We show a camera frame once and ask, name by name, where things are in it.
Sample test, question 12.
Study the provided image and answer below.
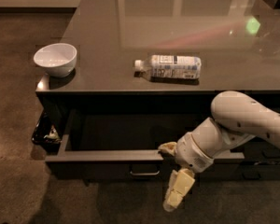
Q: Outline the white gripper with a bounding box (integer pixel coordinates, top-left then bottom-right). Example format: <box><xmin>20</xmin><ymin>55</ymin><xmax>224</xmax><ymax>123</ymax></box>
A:
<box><xmin>158</xmin><ymin>133</ymin><xmax>214</xmax><ymax>212</ymax></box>

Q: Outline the drawer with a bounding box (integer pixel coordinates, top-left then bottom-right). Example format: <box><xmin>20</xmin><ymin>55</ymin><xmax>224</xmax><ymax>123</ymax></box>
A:
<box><xmin>201</xmin><ymin>164</ymin><xmax>280</xmax><ymax>181</ymax></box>
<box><xmin>237</xmin><ymin>138</ymin><xmax>280</xmax><ymax>165</ymax></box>
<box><xmin>45</xmin><ymin>108</ymin><xmax>245</xmax><ymax>182</ymax></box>

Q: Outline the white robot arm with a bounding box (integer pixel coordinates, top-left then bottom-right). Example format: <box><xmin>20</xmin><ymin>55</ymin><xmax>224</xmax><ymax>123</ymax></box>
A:
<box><xmin>159</xmin><ymin>91</ymin><xmax>280</xmax><ymax>212</ymax></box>

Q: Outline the dark grey drawer cabinet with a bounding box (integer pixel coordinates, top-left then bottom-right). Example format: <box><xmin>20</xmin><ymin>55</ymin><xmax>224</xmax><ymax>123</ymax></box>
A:
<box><xmin>35</xmin><ymin>0</ymin><xmax>280</xmax><ymax>185</ymax></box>

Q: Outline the clear plastic water bottle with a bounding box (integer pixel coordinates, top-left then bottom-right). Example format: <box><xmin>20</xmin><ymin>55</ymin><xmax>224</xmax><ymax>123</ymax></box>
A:
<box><xmin>133</xmin><ymin>54</ymin><xmax>202</xmax><ymax>80</ymax></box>

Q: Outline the black bin with trash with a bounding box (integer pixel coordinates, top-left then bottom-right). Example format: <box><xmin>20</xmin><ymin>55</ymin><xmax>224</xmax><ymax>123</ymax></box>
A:
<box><xmin>32</xmin><ymin>111</ymin><xmax>61</xmax><ymax>147</ymax></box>

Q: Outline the white ceramic bowl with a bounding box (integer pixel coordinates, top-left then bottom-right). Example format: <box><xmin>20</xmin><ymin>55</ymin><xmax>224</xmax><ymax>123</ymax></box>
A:
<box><xmin>34</xmin><ymin>43</ymin><xmax>77</xmax><ymax>77</ymax></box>

